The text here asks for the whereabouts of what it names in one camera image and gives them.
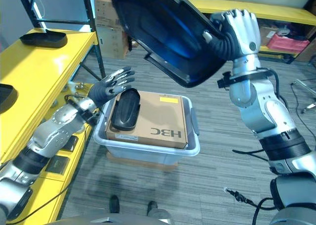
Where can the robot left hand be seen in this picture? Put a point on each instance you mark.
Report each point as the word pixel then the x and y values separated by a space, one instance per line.
pixel 108 87

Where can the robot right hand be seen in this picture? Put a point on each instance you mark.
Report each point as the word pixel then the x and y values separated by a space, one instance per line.
pixel 238 34

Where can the black sole-shaped part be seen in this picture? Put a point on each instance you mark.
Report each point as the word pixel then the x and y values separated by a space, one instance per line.
pixel 165 34
pixel 44 38
pixel 6 97
pixel 126 110

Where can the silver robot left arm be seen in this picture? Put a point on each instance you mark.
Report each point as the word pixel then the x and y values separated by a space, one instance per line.
pixel 47 136

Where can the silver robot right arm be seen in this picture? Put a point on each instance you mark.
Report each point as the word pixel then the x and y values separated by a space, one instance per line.
pixel 266 116

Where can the yellow metal shelf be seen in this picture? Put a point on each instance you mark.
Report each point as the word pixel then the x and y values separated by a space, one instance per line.
pixel 259 12
pixel 37 91

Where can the brown H3C cardboard box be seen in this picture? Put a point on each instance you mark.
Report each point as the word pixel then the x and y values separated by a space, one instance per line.
pixel 158 121

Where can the tall brown cardboard box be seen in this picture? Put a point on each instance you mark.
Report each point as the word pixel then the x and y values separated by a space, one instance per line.
pixel 109 24

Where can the translucent grey plastic box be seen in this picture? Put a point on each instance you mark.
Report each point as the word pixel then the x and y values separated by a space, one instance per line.
pixel 148 146

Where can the metal stand on floor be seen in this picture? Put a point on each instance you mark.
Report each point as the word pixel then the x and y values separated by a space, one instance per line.
pixel 304 86

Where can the robot dark foot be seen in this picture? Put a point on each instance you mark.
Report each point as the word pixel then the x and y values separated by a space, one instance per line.
pixel 152 207
pixel 114 203

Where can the robot grey torso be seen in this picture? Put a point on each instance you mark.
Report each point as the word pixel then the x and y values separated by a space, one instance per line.
pixel 111 220

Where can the black shelf upright frame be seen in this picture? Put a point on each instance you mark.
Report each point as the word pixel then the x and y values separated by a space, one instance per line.
pixel 74 17

